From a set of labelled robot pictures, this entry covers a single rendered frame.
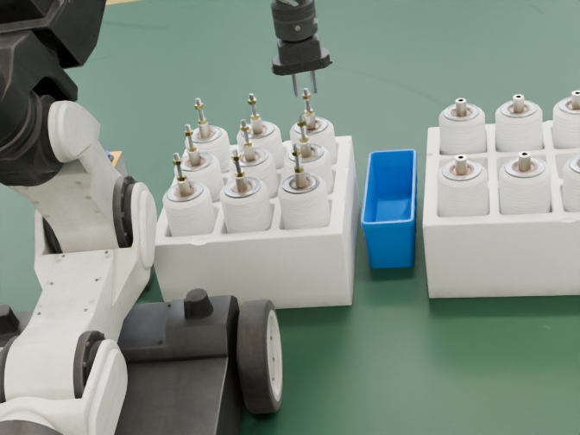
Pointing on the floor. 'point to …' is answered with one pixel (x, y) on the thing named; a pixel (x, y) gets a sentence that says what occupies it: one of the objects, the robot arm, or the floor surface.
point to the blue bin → (390, 208)
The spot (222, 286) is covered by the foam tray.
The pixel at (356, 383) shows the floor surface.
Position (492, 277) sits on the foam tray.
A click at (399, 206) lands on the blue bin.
